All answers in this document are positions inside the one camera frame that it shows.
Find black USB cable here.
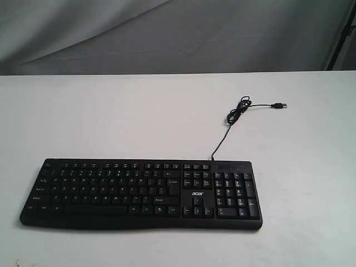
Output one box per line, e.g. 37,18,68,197
210,96,288,161

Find black tripod stand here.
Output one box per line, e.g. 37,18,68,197
326,1,355,71

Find black acer keyboard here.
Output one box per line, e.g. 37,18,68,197
19,159,263,230

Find grey backdrop cloth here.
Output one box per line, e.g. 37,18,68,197
1,1,353,75

